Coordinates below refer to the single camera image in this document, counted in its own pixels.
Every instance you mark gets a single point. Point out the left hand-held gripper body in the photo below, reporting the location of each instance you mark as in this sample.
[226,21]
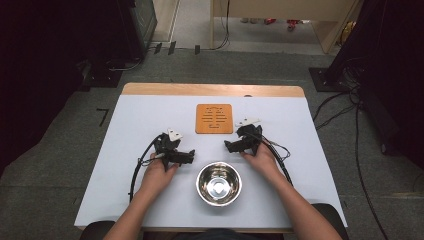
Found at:
[166,145]

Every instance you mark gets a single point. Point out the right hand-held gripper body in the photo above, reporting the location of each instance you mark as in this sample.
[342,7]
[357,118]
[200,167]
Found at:
[249,136]

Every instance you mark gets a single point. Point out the stainless steel bowl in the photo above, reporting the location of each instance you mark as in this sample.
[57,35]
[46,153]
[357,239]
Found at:
[219,184]

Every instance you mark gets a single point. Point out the person's right hand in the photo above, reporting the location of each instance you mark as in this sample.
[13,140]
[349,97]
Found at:
[263,164]

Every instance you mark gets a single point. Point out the person's left hand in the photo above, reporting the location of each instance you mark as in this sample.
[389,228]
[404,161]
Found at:
[156,175]

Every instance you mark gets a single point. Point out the square wooden trivet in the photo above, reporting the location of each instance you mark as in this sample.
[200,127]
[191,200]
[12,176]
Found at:
[213,118]

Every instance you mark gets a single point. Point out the white table sheet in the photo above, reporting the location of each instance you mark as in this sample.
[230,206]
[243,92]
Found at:
[150,110]

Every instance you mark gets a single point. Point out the wooden table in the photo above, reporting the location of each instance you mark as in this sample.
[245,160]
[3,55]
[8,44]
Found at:
[213,90]

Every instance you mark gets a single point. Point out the black corner tape mark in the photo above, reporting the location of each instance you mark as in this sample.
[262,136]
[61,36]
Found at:
[104,115]

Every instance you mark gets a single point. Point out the person's dark clothing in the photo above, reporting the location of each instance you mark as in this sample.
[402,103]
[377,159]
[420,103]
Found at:
[220,234]

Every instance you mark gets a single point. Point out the black stand base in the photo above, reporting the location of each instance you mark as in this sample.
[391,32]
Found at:
[103,78]

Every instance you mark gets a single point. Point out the black tape strip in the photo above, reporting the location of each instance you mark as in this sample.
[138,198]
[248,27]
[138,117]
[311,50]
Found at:
[197,49]
[158,48]
[172,47]

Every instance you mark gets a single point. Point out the pale small object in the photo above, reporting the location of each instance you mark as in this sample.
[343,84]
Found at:
[248,20]

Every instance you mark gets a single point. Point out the red object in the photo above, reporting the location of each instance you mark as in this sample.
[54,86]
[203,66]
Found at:
[270,21]
[293,23]

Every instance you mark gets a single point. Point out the dark cabinet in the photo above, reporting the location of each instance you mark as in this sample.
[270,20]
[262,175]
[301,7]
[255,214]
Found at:
[146,20]

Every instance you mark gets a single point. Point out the yellow object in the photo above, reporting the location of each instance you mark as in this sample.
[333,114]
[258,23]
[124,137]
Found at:
[348,30]

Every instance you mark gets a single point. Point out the black curtain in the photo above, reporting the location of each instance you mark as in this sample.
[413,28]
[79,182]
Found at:
[400,66]
[40,66]

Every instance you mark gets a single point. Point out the black stand base plate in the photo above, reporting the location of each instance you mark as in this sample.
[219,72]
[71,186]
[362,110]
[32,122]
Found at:
[319,80]

